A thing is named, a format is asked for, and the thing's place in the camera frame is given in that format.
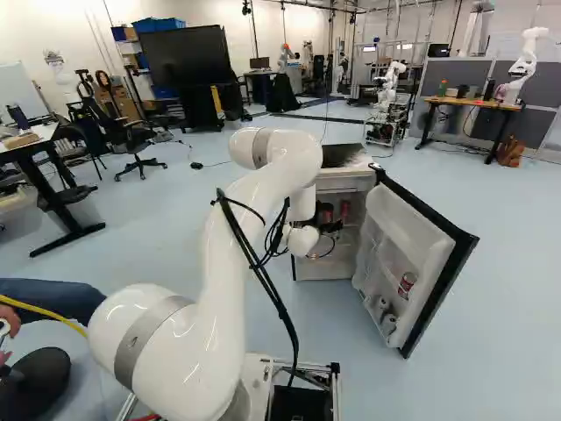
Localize black office chair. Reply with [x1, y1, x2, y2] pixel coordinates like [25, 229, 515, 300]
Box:
[89, 94, 168, 182]

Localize red and white drink can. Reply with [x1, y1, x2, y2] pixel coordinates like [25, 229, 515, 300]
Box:
[397, 271, 417, 301]

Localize yellow cable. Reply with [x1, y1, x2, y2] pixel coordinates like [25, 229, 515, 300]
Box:
[0, 294, 89, 339]

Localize large black screen on stand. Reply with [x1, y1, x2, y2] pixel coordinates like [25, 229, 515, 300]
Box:
[138, 25, 240, 132]

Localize white robot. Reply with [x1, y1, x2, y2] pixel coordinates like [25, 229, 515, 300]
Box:
[364, 60, 414, 146]

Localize wooden-top table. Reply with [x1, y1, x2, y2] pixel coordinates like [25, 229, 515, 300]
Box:
[423, 94, 527, 166]

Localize fridge door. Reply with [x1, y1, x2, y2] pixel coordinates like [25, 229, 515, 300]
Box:
[352, 162, 481, 360]

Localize person's legs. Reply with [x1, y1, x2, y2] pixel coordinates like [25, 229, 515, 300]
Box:
[0, 278, 109, 421]

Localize person's left hand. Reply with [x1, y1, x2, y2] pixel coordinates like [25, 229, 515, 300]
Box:
[0, 304, 22, 339]

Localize grey panel partition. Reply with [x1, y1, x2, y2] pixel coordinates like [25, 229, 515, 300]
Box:
[420, 57, 561, 166]

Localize small silver fridge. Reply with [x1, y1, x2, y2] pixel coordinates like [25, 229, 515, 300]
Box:
[291, 142, 380, 282]

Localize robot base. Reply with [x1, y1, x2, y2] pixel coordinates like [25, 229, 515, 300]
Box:
[116, 350, 342, 421]

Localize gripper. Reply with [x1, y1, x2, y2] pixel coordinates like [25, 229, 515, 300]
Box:
[313, 211, 344, 234]

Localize black-legged desk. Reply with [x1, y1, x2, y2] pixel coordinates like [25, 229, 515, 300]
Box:
[0, 118, 107, 259]

